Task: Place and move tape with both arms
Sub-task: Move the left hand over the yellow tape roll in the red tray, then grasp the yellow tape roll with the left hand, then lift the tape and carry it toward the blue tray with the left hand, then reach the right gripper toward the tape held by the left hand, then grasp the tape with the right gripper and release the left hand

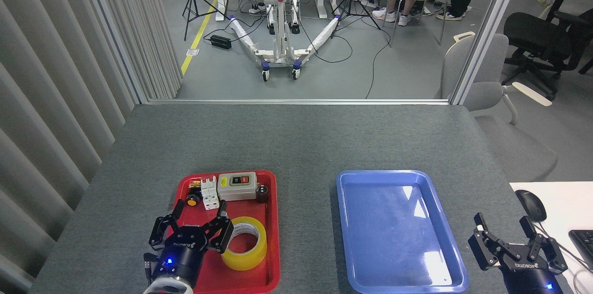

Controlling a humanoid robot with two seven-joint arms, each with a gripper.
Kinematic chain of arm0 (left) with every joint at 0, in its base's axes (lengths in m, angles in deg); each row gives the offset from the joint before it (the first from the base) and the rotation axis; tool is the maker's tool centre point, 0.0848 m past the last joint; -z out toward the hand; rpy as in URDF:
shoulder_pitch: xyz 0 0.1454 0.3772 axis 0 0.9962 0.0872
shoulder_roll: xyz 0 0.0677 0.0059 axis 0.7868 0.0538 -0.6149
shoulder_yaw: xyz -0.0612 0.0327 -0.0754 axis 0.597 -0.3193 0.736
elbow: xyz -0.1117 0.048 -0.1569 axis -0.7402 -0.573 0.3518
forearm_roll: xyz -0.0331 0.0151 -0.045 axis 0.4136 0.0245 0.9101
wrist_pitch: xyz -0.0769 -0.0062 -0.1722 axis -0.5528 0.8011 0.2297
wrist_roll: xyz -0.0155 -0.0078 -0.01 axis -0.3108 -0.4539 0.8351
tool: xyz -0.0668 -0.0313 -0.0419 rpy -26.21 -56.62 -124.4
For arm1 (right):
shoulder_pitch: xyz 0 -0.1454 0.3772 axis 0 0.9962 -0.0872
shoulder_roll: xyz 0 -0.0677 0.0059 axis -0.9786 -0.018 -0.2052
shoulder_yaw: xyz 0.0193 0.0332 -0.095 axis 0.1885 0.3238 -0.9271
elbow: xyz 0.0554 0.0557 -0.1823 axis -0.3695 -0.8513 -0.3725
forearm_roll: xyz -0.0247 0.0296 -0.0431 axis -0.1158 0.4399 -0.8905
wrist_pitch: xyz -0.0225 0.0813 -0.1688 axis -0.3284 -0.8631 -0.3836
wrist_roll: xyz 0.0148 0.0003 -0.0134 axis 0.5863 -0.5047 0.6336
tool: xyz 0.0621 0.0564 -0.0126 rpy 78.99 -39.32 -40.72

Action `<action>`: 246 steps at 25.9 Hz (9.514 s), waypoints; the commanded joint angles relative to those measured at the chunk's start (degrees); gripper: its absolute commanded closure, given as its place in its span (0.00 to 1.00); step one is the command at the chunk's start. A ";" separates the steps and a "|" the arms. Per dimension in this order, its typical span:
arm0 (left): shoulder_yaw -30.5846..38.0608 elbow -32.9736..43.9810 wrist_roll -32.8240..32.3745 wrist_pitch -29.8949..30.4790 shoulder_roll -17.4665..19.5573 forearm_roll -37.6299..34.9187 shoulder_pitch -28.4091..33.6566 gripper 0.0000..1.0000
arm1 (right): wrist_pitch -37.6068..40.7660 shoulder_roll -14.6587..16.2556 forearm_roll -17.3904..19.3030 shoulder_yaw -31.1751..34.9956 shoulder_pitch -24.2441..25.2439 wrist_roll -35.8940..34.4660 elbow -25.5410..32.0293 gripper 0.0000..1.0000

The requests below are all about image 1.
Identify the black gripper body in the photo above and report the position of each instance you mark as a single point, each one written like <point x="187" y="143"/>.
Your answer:
<point x="183" y="250"/>
<point x="530" y="275"/>

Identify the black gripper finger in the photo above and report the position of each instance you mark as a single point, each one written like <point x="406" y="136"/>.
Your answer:
<point x="484" y="247"/>
<point x="551" y="250"/>
<point x="160" y="231"/>
<point x="222" y="236"/>

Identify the yellow tape roll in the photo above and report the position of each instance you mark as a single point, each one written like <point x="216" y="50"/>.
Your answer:
<point x="248" y="257"/>

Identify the black keyboard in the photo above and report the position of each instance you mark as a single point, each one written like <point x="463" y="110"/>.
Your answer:
<point x="584" y="245"/>

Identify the red plastic tray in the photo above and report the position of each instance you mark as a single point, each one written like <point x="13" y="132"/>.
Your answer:
<point x="245" y="208"/>

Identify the white circuit breaker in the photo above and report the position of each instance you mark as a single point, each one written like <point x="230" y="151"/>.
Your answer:
<point x="211" y="194"/>

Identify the orange push button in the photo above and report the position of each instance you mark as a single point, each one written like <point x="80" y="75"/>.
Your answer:
<point x="192" y="200"/>

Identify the white desk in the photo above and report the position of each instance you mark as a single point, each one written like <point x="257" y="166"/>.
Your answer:
<point x="567" y="206"/>

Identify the black computer mouse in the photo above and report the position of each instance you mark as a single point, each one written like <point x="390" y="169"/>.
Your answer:
<point x="531" y="205"/>

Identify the small yellow brown component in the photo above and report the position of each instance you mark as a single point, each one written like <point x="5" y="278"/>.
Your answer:
<point x="194" y="184"/>

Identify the blue plastic tray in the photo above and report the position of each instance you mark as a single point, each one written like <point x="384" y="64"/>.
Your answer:
<point x="394" y="238"/>

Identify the grey office chair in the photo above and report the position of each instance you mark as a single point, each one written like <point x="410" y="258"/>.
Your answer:
<point x="482" y="95"/>

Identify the black power adapter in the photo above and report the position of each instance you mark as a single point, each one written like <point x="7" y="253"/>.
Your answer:
<point x="221" y="42"/>

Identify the white wheeled stand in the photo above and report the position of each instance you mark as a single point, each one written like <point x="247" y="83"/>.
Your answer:
<point x="280" y="44"/>

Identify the black office chair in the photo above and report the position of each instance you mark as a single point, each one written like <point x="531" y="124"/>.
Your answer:
<point x="533" y="34"/>

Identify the white power strip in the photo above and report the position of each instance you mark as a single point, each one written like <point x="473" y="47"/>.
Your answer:
<point x="257" y="9"/>

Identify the grey push button switch box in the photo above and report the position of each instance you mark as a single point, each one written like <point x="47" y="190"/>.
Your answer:
<point x="236" y="190"/>

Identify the dark round knob switch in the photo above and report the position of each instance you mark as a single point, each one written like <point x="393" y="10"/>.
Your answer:
<point x="262" y="194"/>

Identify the silver frame rail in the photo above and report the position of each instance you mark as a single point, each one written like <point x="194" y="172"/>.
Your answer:
<point x="296" y="101"/>

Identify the silver frame post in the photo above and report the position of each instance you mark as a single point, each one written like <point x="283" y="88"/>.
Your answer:
<point x="491" y="30"/>

